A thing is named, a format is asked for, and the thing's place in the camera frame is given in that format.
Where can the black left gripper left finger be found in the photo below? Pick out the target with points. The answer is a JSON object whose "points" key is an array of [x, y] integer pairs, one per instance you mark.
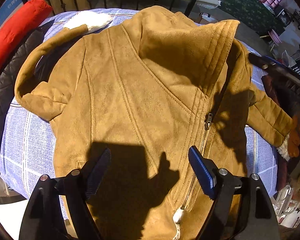
{"points": [[43, 217]]}

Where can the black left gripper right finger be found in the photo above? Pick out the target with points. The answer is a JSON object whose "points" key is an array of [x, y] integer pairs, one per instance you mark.
{"points": [[255, 218]]}

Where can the brown suede fur-lined jacket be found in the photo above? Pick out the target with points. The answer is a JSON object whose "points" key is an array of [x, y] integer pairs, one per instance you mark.
{"points": [[148, 89]]}

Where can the blue plaid bed sheet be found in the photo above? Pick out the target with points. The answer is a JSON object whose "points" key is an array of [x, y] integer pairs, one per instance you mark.
{"points": [[28, 143]]}

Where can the black dark coat pile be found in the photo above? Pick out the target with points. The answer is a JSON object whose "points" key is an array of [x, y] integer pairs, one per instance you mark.
{"points": [[282, 84]]}

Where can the black quilted jacket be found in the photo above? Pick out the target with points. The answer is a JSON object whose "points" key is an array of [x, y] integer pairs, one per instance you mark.
{"points": [[9, 73]]}

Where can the red puffer jacket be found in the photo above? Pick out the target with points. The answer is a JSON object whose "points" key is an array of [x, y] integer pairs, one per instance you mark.
{"points": [[26, 19]]}

